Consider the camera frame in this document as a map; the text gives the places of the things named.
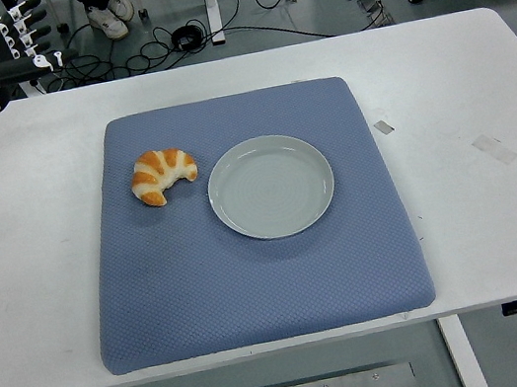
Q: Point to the croissant bread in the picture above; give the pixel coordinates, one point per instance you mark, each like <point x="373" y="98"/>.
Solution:
<point x="159" y="171"/>

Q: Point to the grey round plate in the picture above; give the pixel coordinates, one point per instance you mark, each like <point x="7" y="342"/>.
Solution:
<point x="273" y="191"/>

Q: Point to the chair leg with caster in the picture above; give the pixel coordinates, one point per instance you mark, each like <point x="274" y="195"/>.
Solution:
<point x="62" y="28"/>

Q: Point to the person's foot white shoe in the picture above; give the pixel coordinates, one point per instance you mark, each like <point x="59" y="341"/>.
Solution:
<point x="108" y="23"/>
<point x="121" y="4"/>

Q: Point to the white desk leg straight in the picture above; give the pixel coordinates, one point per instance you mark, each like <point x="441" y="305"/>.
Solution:
<point x="211" y="1"/>

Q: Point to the blue quilted mat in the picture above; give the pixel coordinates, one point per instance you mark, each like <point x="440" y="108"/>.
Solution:
<point x="256" y="294"/>

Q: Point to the small clear tape piece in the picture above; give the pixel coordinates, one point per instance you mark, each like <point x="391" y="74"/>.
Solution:
<point x="383" y="127"/>

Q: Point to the large clear tape piece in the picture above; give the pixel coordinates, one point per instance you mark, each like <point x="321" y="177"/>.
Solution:
<point x="494" y="148"/>

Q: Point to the white table leg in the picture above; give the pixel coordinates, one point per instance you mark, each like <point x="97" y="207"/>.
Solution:
<point x="465" y="357"/>

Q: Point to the grey metal floor bracket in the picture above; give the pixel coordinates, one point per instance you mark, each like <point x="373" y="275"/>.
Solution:
<point x="370" y="3"/>

